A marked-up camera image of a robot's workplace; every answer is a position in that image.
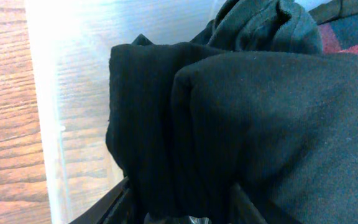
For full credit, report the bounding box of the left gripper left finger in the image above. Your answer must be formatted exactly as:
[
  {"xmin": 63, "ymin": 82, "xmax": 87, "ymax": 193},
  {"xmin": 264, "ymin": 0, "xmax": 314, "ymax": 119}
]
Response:
[{"xmin": 70, "ymin": 177, "xmax": 135, "ymax": 224}]

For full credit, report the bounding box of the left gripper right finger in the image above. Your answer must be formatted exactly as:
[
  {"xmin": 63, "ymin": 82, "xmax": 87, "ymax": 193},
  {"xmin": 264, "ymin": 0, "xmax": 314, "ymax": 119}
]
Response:
[{"xmin": 228, "ymin": 182, "xmax": 301, "ymax": 224}]

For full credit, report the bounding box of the small black garment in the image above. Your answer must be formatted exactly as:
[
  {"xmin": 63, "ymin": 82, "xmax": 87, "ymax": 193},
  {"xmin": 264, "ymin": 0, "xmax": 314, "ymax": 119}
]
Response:
[{"xmin": 106, "ymin": 43, "xmax": 358, "ymax": 223}]

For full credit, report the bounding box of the navy blue garment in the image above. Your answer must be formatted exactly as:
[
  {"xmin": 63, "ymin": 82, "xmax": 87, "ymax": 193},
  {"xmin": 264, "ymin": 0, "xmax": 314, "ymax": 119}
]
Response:
[{"xmin": 131, "ymin": 0, "xmax": 324, "ymax": 55}]

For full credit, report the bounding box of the red blue plaid shirt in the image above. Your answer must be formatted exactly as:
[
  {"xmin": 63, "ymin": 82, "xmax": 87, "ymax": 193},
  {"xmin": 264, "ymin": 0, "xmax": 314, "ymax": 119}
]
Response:
[{"xmin": 310, "ymin": 0, "xmax": 358, "ymax": 55}]

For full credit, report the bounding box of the clear plastic storage container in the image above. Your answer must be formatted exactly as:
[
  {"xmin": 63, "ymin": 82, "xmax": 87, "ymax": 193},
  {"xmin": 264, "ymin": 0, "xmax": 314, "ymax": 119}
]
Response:
[{"xmin": 25, "ymin": 0, "xmax": 223, "ymax": 223}]

